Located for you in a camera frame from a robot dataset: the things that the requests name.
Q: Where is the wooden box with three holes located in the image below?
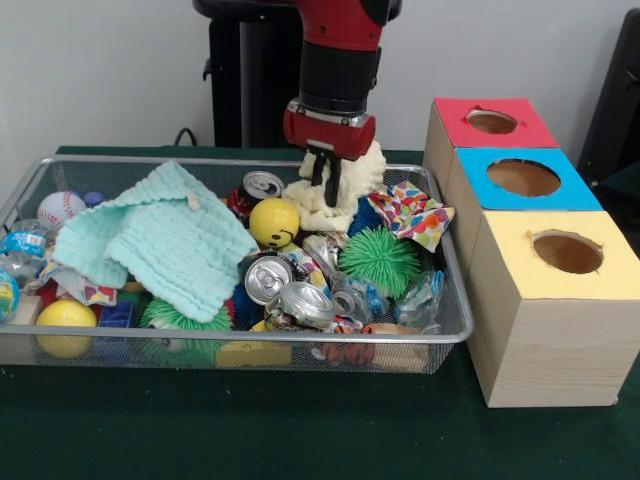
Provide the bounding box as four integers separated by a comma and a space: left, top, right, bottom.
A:
422, 97, 640, 409

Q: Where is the silver can with dark rim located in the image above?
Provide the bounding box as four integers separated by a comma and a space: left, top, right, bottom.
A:
243, 255, 295, 306

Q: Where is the crushed silver can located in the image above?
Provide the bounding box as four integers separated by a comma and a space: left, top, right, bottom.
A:
265, 282, 337, 331

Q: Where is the black chair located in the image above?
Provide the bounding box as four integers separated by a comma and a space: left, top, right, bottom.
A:
580, 10, 640, 196

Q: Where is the mint green cloth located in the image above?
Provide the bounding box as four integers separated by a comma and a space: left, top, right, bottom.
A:
52, 160, 260, 324

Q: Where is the white baseball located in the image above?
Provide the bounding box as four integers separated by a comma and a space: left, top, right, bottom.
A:
37, 191, 88, 231

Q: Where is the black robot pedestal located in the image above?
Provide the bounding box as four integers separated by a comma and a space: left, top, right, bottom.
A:
193, 0, 403, 151

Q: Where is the large green spiky ball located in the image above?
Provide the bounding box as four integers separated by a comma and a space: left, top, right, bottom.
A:
338, 226, 424, 299

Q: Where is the red can with silver top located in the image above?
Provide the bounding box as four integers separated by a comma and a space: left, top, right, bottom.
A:
228, 171, 286, 217

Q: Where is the cream yellow cloth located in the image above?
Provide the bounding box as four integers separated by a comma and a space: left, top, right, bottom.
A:
283, 140, 388, 234

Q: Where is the clear shallow mesh bin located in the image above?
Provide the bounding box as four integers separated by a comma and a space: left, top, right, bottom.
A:
0, 155, 476, 373

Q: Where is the yellow smiley ball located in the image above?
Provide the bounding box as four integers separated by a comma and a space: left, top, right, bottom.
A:
249, 198, 301, 250

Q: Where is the plain yellow ball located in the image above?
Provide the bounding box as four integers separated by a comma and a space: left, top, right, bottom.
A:
37, 300, 99, 359

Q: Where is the polka dot colourful cloth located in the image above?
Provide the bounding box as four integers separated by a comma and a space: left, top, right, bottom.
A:
367, 180, 457, 254

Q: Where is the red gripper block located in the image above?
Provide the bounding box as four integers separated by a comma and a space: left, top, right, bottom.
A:
282, 98, 378, 209

